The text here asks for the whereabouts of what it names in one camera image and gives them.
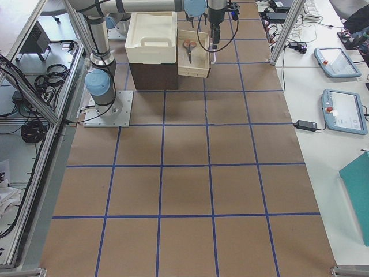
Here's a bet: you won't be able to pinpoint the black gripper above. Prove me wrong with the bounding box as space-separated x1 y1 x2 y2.
186 13 199 21
208 5 227 50

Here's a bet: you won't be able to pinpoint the wooden drawer with white handle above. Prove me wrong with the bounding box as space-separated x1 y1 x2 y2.
177 29 211 78

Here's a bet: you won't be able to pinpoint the blue teach pendant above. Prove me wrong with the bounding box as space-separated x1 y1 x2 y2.
321 89 368 135
314 48 362 78

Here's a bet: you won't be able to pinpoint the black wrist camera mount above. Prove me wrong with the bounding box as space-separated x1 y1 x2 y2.
228 1 240 21

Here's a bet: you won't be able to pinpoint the dark wooden drawer cabinet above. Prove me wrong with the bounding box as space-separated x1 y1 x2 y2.
129 63 178 91

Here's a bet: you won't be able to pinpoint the black electronics box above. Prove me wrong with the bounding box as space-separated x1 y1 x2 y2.
20 21 51 61

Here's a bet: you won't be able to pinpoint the blue teach pendant near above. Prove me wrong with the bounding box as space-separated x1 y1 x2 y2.
321 89 368 135

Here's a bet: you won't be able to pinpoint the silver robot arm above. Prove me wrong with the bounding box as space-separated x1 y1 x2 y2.
69 1 239 118

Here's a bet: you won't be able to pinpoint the white crumpled cloth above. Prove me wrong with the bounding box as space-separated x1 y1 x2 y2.
0 160 21 220

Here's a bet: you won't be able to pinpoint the aluminium frame post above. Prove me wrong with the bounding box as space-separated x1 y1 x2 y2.
269 0 305 66

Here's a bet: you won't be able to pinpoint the white plastic tray box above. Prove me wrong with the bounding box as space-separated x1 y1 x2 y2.
125 12 177 64

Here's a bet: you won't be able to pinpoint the black coiled cable bundle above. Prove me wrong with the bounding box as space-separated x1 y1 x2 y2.
20 119 47 144

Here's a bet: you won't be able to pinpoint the teal folder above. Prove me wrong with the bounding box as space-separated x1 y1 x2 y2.
339 151 368 246

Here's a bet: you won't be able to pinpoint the grey orange scissors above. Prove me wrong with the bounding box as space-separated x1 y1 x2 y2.
183 40 197 64

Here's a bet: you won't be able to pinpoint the blue teach pendant far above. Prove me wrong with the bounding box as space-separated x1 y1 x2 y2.
314 48 362 78

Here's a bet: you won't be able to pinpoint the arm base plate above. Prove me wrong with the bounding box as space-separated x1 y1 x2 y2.
82 91 134 128

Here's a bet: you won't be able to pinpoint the black power adapter brick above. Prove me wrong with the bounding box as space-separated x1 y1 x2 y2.
293 120 318 132

